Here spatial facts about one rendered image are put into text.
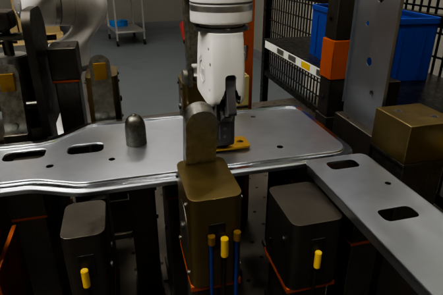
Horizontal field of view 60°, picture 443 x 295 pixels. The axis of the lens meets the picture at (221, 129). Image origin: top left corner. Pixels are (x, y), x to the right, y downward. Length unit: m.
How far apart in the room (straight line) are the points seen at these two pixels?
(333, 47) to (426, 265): 0.52
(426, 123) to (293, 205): 0.22
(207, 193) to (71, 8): 0.80
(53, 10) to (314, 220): 0.85
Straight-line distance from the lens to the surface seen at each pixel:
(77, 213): 0.50
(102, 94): 0.75
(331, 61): 0.85
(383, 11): 0.68
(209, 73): 0.51
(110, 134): 0.67
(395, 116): 0.61
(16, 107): 0.75
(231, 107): 0.51
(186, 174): 0.44
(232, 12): 0.50
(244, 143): 0.60
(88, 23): 1.14
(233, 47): 0.50
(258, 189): 1.06
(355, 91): 0.74
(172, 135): 0.64
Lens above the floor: 1.27
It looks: 24 degrees down
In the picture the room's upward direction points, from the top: straight up
